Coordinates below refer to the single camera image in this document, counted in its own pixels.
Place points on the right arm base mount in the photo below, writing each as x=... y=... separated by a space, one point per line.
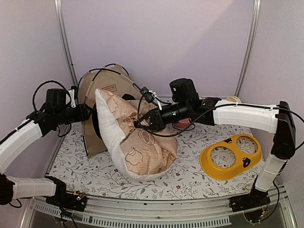
x=256 y=201

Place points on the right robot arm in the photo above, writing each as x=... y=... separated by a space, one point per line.
x=275 y=119

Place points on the floral table mat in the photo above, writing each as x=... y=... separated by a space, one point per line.
x=99 y=176

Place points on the black flexible tent pole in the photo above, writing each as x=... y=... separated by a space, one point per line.
x=120 y=83

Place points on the metal base rail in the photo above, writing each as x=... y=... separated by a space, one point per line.
x=101 y=212

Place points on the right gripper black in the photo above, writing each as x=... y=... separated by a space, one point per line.
x=156 y=121

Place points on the white and brown pillow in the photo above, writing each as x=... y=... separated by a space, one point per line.
x=135 y=152

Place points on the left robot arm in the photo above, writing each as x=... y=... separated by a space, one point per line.
x=59 y=109

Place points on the pale yellow pet bowl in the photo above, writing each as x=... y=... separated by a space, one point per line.
x=233 y=99

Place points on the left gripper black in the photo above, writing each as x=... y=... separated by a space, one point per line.
x=82 y=114

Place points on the left aluminium frame post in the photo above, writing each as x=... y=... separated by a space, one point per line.
x=64 y=39

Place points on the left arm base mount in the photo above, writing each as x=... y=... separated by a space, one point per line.
x=74 y=201

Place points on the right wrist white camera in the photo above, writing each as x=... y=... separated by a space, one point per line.
x=150 y=97

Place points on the pink round pet bowl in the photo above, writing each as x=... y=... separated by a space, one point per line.
x=182 y=123

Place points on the aluminium frame post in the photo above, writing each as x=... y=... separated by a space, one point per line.
x=64 y=39
x=249 y=47

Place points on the right aluminium frame post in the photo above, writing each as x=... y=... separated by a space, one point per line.
x=249 y=47

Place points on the beige fabric pet tent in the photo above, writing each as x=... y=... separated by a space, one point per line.
x=99 y=82

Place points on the yellow double bowl holder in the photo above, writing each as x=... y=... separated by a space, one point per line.
x=231 y=157

